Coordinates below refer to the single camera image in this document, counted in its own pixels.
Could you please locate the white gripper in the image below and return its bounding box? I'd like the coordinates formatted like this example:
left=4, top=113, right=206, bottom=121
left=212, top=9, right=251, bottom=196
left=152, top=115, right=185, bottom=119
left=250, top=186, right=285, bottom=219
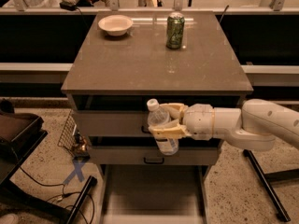
left=149, top=103, right=214, bottom=140

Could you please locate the clear plastic water bottle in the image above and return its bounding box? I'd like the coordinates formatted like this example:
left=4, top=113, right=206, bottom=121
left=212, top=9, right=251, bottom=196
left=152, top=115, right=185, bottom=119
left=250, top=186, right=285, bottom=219
left=147, top=99, right=178, bottom=156

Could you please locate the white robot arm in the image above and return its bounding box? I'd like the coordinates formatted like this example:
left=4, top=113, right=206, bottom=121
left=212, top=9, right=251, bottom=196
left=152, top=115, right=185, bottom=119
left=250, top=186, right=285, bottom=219
left=147, top=99, right=299, bottom=155

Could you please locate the grey drawer cabinet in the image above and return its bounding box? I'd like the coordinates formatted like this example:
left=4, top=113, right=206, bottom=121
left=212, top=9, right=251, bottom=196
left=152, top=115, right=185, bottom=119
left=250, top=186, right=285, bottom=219
left=61, top=10, right=254, bottom=173

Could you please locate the middle drawer front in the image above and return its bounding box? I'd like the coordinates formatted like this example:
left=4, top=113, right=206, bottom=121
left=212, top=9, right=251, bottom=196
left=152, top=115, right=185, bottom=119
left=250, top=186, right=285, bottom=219
left=88, top=147, right=221, bottom=165

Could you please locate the top drawer front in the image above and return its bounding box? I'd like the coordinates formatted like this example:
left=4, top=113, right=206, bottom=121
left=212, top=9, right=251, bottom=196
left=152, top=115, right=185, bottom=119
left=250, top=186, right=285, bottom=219
left=71, top=110, right=241, bottom=138

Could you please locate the open bottom drawer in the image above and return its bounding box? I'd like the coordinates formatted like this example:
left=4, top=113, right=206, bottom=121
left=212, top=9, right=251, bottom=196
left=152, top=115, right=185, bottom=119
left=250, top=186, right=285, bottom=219
left=100, top=165, right=210, bottom=224

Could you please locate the green soda can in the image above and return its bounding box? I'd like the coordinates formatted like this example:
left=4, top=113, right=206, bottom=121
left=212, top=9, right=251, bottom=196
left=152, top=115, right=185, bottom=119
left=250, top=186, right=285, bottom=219
left=166, top=12, right=185, bottom=49

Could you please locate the black stand leg left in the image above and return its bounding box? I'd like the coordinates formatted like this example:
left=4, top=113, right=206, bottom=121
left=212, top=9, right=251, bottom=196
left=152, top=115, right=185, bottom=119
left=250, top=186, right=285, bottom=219
left=64, top=175, right=97, bottom=224

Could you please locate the black stand leg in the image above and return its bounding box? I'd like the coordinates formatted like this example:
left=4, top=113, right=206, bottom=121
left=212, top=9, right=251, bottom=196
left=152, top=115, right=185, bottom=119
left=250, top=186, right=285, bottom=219
left=243, top=150, right=291, bottom=222
left=64, top=175, right=97, bottom=224

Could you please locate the blue tape cross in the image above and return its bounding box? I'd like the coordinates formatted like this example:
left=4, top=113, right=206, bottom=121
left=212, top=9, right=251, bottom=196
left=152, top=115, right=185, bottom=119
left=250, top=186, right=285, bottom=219
left=64, top=158, right=88, bottom=185

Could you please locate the white paper bowl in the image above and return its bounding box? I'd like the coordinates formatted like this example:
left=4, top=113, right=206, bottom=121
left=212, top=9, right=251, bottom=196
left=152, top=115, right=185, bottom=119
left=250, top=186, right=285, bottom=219
left=98, top=15, right=133, bottom=36

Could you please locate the black stand leg right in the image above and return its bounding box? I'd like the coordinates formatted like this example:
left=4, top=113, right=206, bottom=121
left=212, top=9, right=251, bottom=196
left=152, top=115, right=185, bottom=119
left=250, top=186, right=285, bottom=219
left=243, top=150, right=291, bottom=222

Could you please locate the metal railing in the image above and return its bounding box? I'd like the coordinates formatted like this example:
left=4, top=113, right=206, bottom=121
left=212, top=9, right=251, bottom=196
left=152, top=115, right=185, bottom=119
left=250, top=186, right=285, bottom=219
left=0, top=0, right=299, bottom=16

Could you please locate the dark tray on stand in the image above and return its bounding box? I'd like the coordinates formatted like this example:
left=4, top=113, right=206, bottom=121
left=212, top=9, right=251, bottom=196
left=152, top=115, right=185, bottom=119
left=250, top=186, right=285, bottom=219
left=0, top=109, right=45, bottom=161

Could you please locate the black power adapter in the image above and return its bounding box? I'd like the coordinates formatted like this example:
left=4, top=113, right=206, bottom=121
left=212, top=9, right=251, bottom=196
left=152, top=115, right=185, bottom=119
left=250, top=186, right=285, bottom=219
left=60, top=1, right=77, bottom=11

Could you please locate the black top drawer handle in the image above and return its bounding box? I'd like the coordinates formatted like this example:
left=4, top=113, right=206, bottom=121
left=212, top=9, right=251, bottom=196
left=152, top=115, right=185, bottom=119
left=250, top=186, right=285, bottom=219
left=141, top=126, right=150, bottom=133

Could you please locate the black drawer handle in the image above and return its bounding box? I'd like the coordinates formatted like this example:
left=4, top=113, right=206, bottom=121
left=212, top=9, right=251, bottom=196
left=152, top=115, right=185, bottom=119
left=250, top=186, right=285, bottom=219
left=143, top=158, right=164, bottom=165
left=141, top=126, right=150, bottom=133

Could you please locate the black middle drawer handle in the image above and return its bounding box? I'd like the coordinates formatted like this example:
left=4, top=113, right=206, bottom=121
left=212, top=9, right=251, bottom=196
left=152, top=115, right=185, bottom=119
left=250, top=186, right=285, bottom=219
left=143, top=158, right=164, bottom=165

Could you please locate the wire mesh basket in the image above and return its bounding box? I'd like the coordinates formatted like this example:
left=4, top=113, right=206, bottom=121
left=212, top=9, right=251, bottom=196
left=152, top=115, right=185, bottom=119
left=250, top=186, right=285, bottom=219
left=57, top=112, right=77, bottom=155

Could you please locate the black floor cable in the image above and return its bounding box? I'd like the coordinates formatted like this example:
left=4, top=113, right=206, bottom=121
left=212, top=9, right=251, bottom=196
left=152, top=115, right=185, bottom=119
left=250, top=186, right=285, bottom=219
left=12, top=149, right=95, bottom=224

